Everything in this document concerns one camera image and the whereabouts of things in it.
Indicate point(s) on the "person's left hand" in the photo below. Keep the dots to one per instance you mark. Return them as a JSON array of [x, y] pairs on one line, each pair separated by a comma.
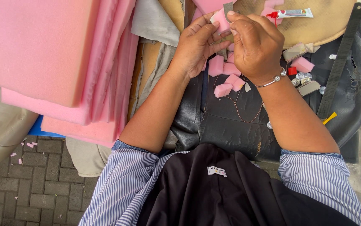
[[193, 50]]

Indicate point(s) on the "person's right hand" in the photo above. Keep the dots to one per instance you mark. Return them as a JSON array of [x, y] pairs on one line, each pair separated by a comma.
[[259, 47]]

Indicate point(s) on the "small pink foam piece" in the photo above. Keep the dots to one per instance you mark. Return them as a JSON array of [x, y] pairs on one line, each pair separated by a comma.
[[222, 22]]

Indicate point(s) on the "grey fabric strip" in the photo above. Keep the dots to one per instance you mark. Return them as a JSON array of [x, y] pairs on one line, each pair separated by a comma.
[[228, 8]]

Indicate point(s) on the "pink foam block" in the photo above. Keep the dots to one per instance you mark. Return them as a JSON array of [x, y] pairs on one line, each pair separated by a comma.
[[231, 69], [302, 64], [215, 66], [222, 90], [235, 82]]

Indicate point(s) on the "grey fabric covered block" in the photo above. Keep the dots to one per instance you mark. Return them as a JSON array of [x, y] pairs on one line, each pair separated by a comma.
[[294, 51]]

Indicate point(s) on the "red plastic cap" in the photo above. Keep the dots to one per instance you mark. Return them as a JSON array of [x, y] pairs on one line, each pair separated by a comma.
[[292, 71]]

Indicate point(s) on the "small grey fabric scrap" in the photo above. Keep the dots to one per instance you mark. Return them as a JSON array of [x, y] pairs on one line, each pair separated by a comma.
[[247, 87]]

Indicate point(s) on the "pink foam offcut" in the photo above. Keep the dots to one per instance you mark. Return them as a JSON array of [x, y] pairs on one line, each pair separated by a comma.
[[270, 4]]

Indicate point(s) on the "pink foam slab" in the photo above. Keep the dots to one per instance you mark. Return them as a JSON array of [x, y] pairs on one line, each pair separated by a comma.
[[207, 4]]

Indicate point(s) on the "white glue tube red cap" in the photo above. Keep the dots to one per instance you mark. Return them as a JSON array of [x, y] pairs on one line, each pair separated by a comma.
[[293, 13]]

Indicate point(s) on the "grey fabric sheet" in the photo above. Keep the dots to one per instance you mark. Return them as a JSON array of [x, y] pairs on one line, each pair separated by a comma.
[[155, 18]]

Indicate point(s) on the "clear crystal button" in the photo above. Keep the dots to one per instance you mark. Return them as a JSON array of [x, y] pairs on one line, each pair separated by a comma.
[[295, 82], [305, 80], [308, 75], [322, 90], [299, 75], [269, 125]]

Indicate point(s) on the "round tan seat board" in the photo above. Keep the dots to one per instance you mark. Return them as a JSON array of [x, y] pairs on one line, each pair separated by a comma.
[[318, 29]]

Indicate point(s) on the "silver fabric covered block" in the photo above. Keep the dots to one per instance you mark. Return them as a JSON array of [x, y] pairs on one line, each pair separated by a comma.
[[308, 88]]

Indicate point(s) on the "thin copper thread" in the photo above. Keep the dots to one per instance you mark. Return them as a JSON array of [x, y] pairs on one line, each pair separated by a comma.
[[237, 111]]

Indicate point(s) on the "small white plastic piece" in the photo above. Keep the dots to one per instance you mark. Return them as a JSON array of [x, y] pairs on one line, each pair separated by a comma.
[[332, 56]]

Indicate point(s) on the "black leather seat cover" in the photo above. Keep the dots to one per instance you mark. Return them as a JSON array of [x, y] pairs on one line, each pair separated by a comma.
[[227, 125]]

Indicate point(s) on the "black metal ruler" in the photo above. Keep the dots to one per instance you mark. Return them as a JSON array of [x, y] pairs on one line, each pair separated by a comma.
[[340, 62]]

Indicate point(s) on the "black apron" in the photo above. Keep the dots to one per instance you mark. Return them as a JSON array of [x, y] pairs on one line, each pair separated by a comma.
[[224, 194]]

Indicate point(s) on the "beige fabric piece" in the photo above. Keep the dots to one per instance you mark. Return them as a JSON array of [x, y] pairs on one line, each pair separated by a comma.
[[87, 157]]

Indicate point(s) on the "stack of pink foam sheets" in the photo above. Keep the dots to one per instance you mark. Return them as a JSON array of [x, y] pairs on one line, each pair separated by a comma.
[[42, 47]]

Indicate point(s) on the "blue striped shirt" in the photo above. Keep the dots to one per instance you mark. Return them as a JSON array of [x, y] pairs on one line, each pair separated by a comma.
[[117, 188]]

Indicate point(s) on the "blue plastic sheet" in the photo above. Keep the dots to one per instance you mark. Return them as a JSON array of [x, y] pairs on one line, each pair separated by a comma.
[[42, 128]]

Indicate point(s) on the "pink foam scraps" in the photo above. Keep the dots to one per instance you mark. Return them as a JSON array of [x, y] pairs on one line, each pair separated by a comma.
[[29, 145]]

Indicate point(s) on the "beige satin cushion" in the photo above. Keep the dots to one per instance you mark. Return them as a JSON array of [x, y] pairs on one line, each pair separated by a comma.
[[1, 125]]

